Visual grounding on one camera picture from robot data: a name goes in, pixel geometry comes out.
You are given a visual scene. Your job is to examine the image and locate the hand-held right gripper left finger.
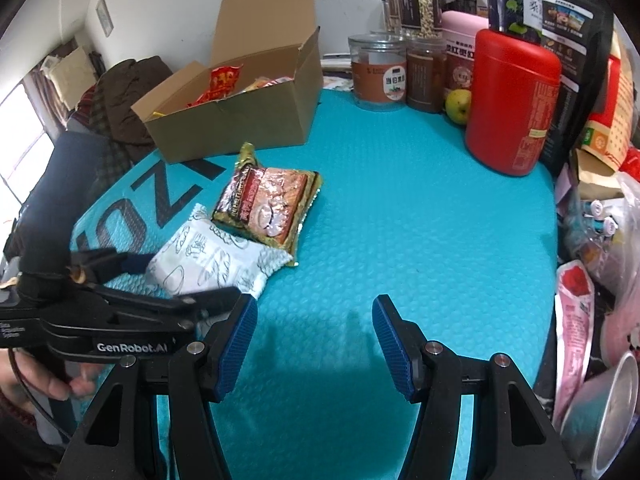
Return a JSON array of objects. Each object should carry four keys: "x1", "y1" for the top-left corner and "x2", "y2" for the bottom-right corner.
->
[{"x1": 56, "y1": 293, "x2": 259, "y2": 480}]

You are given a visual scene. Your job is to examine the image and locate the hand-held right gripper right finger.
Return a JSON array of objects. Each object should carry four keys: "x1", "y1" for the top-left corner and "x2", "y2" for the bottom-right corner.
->
[{"x1": 371, "y1": 293, "x2": 577, "y2": 480}]

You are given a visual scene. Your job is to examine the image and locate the pink canister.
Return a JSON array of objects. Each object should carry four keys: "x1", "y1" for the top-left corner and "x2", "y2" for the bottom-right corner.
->
[{"x1": 441, "y1": 11, "x2": 491, "y2": 111}]

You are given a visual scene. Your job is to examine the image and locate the framed wall picture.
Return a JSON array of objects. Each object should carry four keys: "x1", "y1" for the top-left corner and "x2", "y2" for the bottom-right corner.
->
[{"x1": 95, "y1": 0, "x2": 115, "y2": 37}]

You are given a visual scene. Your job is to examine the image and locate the metal bowl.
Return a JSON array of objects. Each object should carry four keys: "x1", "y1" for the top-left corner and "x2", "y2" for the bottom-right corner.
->
[{"x1": 560, "y1": 350, "x2": 640, "y2": 480}]

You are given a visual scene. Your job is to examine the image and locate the orange white paper bag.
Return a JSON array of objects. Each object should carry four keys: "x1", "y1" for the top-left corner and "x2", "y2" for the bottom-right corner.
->
[{"x1": 580, "y1": 40, "x2": 640, "y2": 171}]

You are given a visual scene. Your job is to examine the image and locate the clear jar of beans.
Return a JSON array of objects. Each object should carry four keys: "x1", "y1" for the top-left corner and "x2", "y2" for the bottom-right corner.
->
[{"x1": 385, "y1": 0, "x2": 445, "y2": 40}]

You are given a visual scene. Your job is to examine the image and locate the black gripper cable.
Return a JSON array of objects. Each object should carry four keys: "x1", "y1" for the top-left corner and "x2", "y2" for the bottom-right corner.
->
[{"x1": 7, "y1": 350, "x2": 68, "y2": 441}]

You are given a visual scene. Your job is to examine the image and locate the window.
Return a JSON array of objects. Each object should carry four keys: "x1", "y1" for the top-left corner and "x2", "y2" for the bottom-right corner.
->
[{"x1": 0, "y1": 77, "x2": 56, "y2": 211}]

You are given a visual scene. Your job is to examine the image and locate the white bread print packet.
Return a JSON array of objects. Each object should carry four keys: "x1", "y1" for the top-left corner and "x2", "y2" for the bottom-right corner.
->
[{"x1": 145, "y1": 203, "x2": 295, "y2": 301}]

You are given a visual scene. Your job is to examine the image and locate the person's left hand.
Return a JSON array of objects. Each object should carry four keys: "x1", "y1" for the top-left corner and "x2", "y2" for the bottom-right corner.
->
[{"x1": 0, "y1": 347, "x2": 104, "y2": 403}]

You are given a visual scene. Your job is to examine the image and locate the brown quilted jacket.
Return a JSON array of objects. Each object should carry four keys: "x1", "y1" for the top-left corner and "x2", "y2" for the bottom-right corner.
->
[{"x1": 92, "y1": 57, "x2": 173, "y2": 166}]

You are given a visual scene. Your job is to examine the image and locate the red canister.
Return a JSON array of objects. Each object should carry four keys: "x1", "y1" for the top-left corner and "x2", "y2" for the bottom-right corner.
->
[{"x1": 465, "y1": 28, "x2": 562, "y2": 177}]

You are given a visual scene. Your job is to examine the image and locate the stack of papers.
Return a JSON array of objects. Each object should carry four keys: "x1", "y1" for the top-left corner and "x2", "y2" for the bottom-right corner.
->
[{"x1": 320, "y1": 51, "x2": 357, "y2": 92}]

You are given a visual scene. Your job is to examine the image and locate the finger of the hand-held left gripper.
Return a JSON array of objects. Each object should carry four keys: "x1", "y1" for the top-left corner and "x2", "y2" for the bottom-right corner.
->
[
  {"x1": 67, "y1": 249, "x2": 156, "y2": 286},
  {"x1": 82, "y1": 285, "x2": 244, "y2": 334}
]

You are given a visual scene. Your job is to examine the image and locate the curtain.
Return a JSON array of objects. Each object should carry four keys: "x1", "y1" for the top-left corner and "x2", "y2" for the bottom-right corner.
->
[{"x1": 22, "y1": 60, "x2": 66, "y2": 131}]

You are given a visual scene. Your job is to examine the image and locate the pink rose print packet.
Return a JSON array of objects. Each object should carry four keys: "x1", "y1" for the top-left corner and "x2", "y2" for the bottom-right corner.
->
[{"x1": 554, "y1": 259, "x2": 597, "y2": 423}]

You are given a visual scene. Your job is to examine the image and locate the person's left forearm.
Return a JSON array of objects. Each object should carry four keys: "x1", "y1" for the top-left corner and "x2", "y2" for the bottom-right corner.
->
[{"x1": 0, "y1": 390, "x2": 76, "y2": 480}]

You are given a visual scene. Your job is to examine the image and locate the narrow clear jar brown powder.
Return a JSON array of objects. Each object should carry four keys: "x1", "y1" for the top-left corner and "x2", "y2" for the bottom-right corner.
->
[{"x1": 406, "y1": 37, "x2": 449, "y2": 114}]

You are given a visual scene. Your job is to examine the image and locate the black pouch with pictures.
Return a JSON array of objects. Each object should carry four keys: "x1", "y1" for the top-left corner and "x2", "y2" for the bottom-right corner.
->
[{"x1": 537, "y1": 0, "x2": 615, "y2": 177}]

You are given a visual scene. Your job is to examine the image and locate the wide clear jar brown powder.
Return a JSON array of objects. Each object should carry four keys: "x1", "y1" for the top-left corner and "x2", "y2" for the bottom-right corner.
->
[{"x1": 348, "y1": 33, "x2": 408, "y2": 112}]

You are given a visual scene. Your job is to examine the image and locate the green plaid scarf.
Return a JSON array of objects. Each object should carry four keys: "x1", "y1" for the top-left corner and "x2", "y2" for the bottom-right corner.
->
[{"x1": 87, "y1": 87, "x2": 132, "y2": 181}]

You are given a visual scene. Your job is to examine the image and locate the teal bubble mat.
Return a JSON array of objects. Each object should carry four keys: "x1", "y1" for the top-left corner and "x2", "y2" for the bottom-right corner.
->
[{"x1": 70, "y1": 85, "x2": 560, "y2": 480}]

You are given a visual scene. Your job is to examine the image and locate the beige cushion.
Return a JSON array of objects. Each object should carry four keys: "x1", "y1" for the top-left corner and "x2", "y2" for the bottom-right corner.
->
[{"x1": 42, "y1": 46, "x2": 96, "y2": 111}]

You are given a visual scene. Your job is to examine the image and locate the crumpled clear plastic bag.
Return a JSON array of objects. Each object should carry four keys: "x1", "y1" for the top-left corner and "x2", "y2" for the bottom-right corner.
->
[{"x1": 560, "y1": 170, "x2": 640, "y2": 321}]

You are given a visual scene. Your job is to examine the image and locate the red snack packet yellow print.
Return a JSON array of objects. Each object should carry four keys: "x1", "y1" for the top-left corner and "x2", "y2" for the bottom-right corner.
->
[{"x1": 187, "y1": 63, "x2": 245, "y2": 107}]

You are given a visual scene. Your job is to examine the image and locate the dark green chair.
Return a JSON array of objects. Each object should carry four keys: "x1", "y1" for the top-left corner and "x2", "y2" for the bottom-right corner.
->
[{"x1": 10, "y1": 132, "x2": 113, "y2": 261}]

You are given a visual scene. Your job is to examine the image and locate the brown peanut packet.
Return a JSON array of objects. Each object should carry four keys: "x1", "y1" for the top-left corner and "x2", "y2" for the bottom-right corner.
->
[{"x1": 211, "y1": 142, "x2": 323, "y2": 254}]

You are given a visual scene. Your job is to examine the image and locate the green fruit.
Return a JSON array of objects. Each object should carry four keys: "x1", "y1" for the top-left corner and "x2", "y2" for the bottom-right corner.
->
[{"x1": 445, "y1": 89, "x2": 472, "y2": 125}]

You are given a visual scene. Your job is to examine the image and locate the cardboard box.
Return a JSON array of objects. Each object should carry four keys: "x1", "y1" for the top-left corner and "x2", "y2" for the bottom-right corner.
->
[{"x1": 131, "y1": 0, "x2": 325, "y2": 164}]

